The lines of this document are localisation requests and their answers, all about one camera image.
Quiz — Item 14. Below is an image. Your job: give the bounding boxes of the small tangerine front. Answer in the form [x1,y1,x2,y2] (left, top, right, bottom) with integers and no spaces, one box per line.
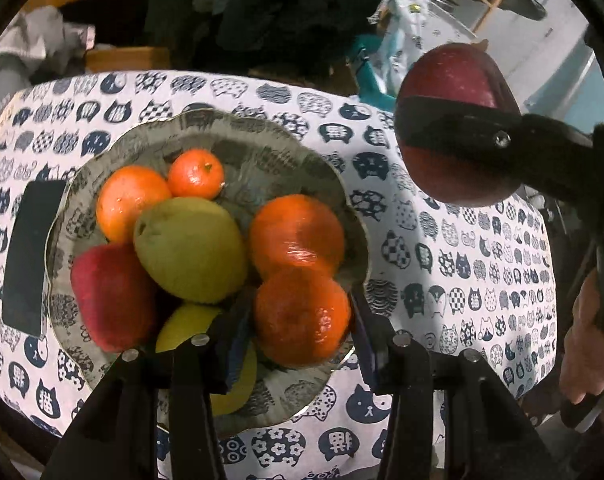
[253,268,351,368]

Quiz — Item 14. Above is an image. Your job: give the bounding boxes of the small tangerine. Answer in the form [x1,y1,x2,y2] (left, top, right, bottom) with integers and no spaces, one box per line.
[166,148,225,200]
[253,268,351,368]

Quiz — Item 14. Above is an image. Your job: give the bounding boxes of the yellow-red mango pear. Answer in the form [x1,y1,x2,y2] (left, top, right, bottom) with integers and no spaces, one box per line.
[134,197,248,304]

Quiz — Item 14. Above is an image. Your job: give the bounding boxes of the large orange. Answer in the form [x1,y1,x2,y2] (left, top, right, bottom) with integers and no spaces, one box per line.
[96,165,172,244]
[249,194,345,278]

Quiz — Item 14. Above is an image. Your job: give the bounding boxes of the red apple front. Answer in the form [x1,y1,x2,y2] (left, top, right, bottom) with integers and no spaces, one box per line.
[70,244,157,353]

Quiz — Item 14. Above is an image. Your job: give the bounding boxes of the red apple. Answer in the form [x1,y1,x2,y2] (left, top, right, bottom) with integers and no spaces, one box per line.
[394,44,520,207]
[70,244,157,353]

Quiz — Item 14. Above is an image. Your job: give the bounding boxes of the red apple back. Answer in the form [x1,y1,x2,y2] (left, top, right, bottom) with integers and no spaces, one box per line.
[394,44,520,207]

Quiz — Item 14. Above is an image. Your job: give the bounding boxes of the small tangerine back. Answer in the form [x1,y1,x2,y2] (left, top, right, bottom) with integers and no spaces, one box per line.
[166,148,225,200]

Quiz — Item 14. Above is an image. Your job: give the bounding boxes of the person's right hand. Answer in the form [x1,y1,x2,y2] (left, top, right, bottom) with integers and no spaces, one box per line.
[559,270,604,404]

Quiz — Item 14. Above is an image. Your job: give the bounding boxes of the silver vertical pipe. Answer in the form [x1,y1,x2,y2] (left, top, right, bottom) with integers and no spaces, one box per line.
[524,44,595,116]

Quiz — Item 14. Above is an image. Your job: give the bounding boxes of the green patterned glass bowl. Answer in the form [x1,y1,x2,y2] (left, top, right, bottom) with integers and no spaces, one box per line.
[45,108,373,440]

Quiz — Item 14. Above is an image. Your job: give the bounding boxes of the white patterned storage box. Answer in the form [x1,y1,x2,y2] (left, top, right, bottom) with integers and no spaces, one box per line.
[421,3,478,52]

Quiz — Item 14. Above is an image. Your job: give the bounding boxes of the black smartphone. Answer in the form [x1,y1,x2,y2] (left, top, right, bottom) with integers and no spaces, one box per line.
[2,180,67,337]

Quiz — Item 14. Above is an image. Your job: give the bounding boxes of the white rice bag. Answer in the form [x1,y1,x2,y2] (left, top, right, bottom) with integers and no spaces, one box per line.
[368,0,431,96]

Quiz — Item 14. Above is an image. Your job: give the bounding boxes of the teal plastic crate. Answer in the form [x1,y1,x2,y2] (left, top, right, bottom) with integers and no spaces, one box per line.
[345,34,395,113]

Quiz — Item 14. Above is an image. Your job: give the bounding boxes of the wooden drawer box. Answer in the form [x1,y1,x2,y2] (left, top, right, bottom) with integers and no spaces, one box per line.
[85,47,171,73]

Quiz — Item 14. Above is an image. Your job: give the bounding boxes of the black hanging coat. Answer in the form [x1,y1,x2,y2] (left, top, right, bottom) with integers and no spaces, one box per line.
[146,0,381,81]

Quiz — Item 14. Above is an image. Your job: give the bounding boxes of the pile of grey clothes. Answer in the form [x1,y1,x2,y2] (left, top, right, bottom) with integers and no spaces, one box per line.
[0,6,96,113]

